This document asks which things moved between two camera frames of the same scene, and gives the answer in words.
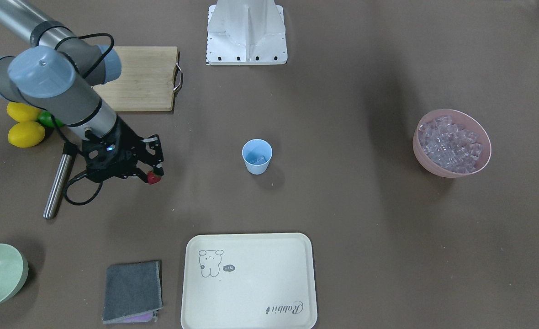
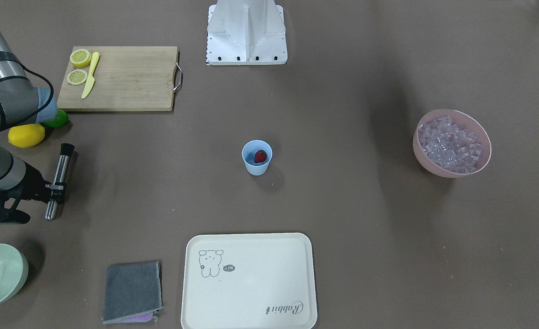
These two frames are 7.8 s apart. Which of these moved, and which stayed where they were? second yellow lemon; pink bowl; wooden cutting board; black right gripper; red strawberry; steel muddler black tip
Moved: red strawberry; black right gripper
Stayed: steel muddler black tip; pink bowl; wooden cutting board; second yellow lemon
